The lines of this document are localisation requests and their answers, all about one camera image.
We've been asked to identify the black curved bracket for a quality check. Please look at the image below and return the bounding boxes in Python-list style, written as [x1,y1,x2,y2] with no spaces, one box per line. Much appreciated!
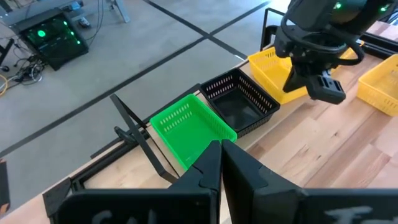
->
[260,7,286,51]
[113,126,141,147]

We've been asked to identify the black perforated floor panel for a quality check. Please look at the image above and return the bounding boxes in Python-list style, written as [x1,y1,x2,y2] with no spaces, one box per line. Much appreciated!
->
[90,83,203,159]

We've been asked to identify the black computer tower green lights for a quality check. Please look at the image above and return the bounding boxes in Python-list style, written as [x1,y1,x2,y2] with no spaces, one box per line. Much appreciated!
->
[12,7,90,72]

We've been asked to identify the floor cable tangle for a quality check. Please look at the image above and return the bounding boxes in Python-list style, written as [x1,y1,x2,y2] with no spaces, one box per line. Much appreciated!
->
[0,54,46,97]

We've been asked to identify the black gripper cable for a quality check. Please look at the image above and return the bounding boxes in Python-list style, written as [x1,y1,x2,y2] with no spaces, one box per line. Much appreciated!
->
[274,24,366,67]

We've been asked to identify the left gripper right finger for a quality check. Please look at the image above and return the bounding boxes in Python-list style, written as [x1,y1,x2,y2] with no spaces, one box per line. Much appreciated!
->
[222,139,304,224]

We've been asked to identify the black plastic basket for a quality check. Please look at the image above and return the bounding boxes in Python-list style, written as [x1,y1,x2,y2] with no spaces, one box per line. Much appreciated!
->
[236,105,281,139]
[200,67,281,138]

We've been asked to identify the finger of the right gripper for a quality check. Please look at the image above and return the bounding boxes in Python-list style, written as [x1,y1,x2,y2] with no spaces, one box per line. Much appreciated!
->
[282,65,298,93]
[294,68,308,91]

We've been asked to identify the black hazard-striped floor mat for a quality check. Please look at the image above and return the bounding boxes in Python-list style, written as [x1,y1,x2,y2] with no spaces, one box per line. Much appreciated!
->
[0,158,11,216]

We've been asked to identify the green plastic basket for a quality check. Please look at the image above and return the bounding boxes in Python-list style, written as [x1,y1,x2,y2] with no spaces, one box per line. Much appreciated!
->
[149,93,238,171]

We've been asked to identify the grey metal stand leg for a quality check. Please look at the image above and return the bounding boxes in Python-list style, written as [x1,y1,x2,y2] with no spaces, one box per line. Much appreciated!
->
[105,0,131,24]

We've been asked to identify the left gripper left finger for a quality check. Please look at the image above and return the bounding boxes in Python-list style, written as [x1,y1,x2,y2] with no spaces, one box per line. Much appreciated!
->
[169,139,223,192]

